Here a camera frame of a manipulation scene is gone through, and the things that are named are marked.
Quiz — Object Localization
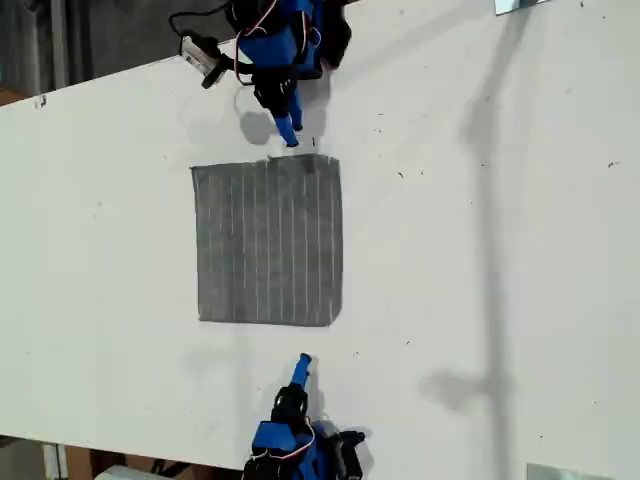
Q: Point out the grey striped square towel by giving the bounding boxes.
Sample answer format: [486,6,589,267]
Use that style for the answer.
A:
[189,153,345,329]

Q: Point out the pale plastic container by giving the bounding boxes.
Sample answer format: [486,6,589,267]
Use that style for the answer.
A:
[94,463,154,480]

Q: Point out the brown cardboard box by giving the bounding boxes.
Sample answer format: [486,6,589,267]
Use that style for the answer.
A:
[64,444,156,480]

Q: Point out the grey metal bar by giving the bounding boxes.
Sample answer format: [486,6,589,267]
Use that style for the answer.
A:
[49,0,69,94]

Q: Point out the white table leg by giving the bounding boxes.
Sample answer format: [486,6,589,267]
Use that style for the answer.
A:
[42,442,69,480]

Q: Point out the thin white wire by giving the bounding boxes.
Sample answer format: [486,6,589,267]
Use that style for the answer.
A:
[232,85,252,117]

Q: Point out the red white servo wire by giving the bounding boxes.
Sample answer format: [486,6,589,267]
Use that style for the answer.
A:
[249,422,319,459]
[219,19,259,89]

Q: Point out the black labelled camera box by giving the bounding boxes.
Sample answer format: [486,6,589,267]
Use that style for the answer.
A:
[327,428,367,480]

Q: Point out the black silver camera box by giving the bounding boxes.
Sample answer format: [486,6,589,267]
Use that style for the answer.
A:
[178,33,221,71]

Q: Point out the black camera cable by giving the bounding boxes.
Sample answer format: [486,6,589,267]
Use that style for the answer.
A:
[168,0,236,44]

